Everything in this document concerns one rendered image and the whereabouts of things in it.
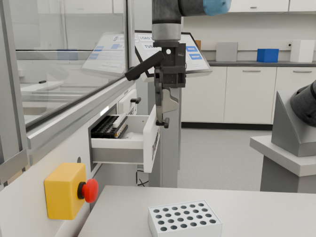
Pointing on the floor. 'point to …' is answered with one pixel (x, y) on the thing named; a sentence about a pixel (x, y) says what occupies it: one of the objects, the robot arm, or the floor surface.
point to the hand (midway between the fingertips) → (158, 116)
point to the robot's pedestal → (284, 169)
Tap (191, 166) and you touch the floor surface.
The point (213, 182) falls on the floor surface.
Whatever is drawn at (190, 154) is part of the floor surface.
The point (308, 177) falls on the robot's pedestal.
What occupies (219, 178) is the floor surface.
